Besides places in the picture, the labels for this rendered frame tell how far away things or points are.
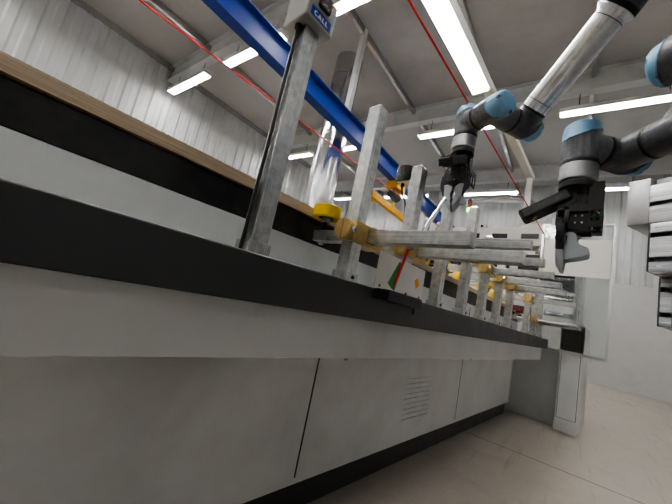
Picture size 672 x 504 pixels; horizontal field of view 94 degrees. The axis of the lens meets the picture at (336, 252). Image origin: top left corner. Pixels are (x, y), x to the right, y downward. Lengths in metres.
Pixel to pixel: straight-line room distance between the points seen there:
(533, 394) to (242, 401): 2.98
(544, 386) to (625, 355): 6.46
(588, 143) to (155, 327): 0.94
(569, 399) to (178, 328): 3.16
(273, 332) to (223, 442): 0.37
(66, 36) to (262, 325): 7.96
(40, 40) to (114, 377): 7.69
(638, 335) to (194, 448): 9.60
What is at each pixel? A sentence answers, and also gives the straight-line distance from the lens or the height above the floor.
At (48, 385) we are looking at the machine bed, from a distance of 0.73.
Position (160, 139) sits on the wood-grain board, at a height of 0.88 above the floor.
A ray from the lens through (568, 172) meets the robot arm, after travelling 0.91.
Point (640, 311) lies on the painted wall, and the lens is 9.98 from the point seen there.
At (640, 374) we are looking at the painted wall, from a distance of 9.92.
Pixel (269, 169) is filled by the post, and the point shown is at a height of 0.85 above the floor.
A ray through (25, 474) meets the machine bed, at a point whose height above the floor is 0.28.
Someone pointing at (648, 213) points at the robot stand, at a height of 0.92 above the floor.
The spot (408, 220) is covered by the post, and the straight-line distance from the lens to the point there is 0.97.
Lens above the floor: 0.65
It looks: 9 degrees up
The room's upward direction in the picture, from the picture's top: 12 degrees clockwise
